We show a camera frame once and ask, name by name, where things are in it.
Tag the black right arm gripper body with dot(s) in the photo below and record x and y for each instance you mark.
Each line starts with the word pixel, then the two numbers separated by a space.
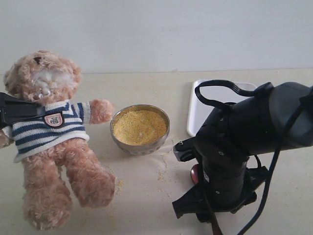
pixel 225 184

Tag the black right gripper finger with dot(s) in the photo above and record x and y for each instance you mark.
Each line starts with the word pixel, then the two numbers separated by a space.
pixel 186 150

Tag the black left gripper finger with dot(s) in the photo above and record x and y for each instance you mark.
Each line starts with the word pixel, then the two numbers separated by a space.
pixel 14 110

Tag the dark red wooden spoon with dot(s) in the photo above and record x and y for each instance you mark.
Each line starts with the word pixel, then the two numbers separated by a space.
pixel 194 174

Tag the tan teddy bear striped shirt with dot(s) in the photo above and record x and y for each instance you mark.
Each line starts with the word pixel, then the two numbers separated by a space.
pixel 53 149

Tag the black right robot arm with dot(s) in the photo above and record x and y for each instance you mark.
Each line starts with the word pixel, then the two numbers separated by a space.
pixel 242 124

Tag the white rectangular plastic tray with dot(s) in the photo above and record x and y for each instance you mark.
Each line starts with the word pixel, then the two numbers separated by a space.
pixel 198 112

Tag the steel bowl of yellow grain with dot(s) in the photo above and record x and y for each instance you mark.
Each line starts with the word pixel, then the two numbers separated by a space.
pixel 140 129

